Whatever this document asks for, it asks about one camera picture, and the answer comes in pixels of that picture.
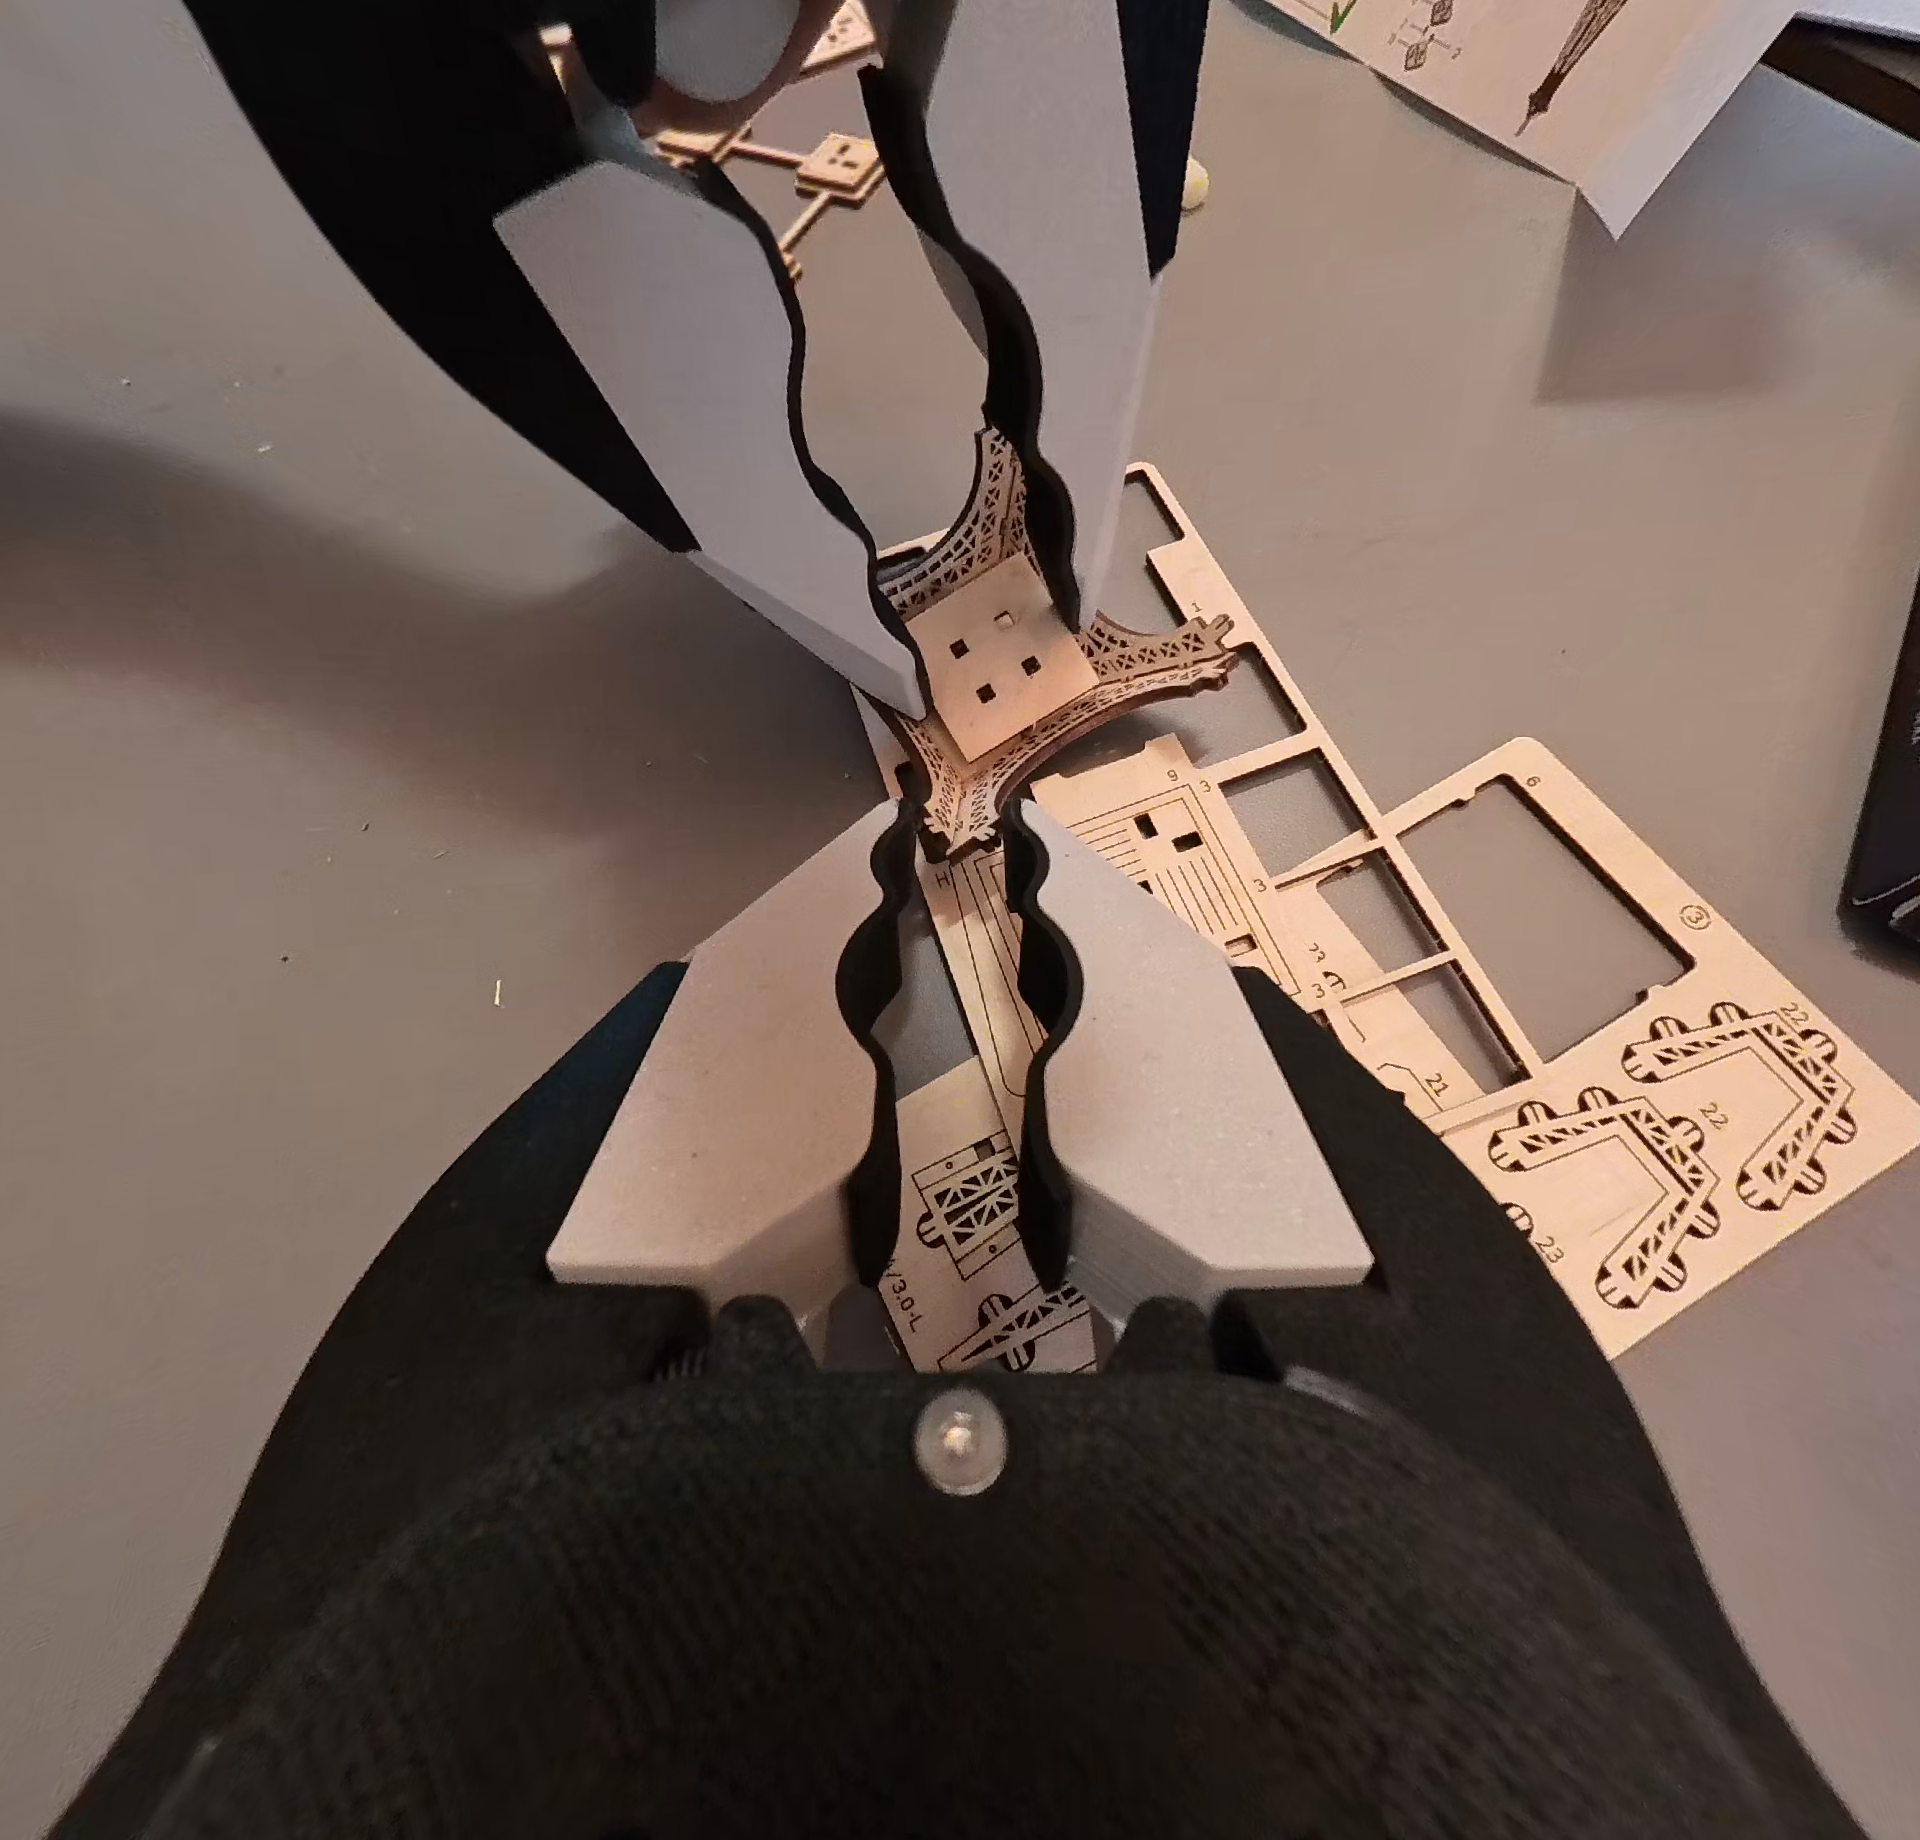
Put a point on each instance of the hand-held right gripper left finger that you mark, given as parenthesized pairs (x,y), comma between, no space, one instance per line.
(721,1123)

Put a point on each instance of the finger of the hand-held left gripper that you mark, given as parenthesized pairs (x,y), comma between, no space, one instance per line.
(1063,219)
(676,373)

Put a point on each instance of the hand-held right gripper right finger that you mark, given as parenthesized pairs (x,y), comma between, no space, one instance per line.
(1200,1123)

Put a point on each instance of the wooden lattice tower base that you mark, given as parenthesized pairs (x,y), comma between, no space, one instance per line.
(962,796)

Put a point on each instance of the square wooden plate four holes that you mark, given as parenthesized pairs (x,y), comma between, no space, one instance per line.
(997,724)

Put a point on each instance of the person's left hand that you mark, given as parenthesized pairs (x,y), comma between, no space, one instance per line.
(737,47)

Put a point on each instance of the small cream cylinder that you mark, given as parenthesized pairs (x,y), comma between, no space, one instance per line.
(1192,187)

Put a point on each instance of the small dotted wooden parts sheet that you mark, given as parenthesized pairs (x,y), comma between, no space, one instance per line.
(841,37)

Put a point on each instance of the engraved wooden parts sheet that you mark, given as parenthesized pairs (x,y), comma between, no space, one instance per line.
(1102,841)

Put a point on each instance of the wooden parts sheet with cutouts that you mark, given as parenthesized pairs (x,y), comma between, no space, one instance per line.
(1711,1113)

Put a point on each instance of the folded assembly instruction sheet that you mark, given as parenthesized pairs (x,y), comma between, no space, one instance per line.
(1650,72)

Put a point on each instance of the purple model kit box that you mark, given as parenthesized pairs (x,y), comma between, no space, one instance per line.
(1882,820)

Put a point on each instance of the wooden diamond frame piece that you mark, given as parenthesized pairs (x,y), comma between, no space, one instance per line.
(834,167)

